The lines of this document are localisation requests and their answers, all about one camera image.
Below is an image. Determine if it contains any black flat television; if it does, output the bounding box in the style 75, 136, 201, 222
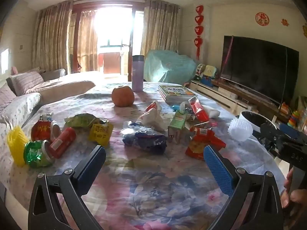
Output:
221, 35, 299, 104

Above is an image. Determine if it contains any red snack wrapper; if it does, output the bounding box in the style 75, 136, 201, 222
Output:
185, 127, 226, 160

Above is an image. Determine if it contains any rainbow stacking ring toy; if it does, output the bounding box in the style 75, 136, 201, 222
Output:
287, 111, 300, 128

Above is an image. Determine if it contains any red soda can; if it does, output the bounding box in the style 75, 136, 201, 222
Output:
49, 127, 77, 159

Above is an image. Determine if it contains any colourful toy set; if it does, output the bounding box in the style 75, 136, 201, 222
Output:
193, 64, 218, 87

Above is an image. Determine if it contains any teal covered furniture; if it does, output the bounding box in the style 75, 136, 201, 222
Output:
144, 50, 197, 85

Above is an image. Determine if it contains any red drink carton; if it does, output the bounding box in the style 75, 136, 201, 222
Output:
188, 96, 209, 122

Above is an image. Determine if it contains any purple thermos bottle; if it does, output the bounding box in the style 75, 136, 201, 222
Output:
132, 55, 144, 92

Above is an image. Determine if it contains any person's right hand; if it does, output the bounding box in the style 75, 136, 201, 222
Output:
281, 168, 307, 208

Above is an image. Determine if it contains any beige curtain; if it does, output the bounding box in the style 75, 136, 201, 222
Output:
32, 0, 73, 74
140, 0, 181, 56

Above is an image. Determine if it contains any white foam fruit net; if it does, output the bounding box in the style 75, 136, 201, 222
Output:
228, 118, 253, 142

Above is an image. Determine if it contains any red heart hanging decoration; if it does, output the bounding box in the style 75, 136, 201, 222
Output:
194, 5, 204, 60

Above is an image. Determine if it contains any teal plastic clip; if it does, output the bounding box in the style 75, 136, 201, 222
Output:
171, 105, 180, 111

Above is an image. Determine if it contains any white tv cabinet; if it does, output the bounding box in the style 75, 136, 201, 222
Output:
190, 81, 290, 122

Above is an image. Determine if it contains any green milk carton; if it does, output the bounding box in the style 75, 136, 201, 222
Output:
168, 111, 187, 144

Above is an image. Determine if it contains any small pink snack packet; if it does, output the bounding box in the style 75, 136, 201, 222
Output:
206, 121, 218, 128

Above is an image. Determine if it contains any round red wall sticker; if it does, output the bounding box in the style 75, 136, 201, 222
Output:
255, 12, 270, 26

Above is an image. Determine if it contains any stack of children's books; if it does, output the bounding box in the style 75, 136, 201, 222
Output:
158, 85, 196, 103

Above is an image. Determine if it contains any green crushed can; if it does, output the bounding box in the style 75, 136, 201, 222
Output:
23, 140, 55, 168

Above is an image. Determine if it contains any green crumpled wrapper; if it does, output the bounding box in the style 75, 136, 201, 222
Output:
64, 113, 100, 128

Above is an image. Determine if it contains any orange fruit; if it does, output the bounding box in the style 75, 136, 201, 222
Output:
111, 86, 135, 108

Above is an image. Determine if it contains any crumpled white tissue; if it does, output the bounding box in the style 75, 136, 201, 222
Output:
136, 101, 168, 131

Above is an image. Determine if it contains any left beige curtain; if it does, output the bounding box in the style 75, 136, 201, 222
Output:
32, 0, 73, 74

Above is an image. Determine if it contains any right beige curtain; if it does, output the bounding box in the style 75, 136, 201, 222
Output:
140, 0, 181, 56

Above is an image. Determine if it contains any blue crumpled plastic bag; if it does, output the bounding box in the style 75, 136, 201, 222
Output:
120, 121, 167, 155

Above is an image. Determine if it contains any floral tablecloth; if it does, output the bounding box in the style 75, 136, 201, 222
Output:
1, 83, 285, 229

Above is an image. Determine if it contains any white foam block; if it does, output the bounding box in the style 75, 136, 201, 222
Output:
202, 105, 220, 119

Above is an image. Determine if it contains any beige sofa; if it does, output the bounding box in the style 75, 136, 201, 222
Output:
0, 66, 97, 149

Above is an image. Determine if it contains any yellow snack packet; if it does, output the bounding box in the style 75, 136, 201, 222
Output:
88, 122, 113, 147

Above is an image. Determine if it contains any white trash bin black liner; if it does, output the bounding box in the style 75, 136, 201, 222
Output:
238, 111, 277, 140

